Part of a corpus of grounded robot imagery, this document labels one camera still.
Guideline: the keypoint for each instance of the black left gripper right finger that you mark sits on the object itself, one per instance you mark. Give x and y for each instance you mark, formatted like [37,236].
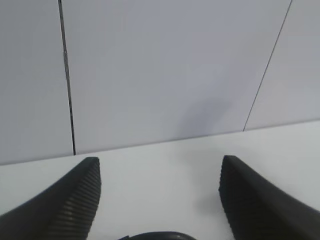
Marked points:
[258,210]

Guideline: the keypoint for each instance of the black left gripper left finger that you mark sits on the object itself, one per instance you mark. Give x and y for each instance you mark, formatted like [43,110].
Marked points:
[64,211]

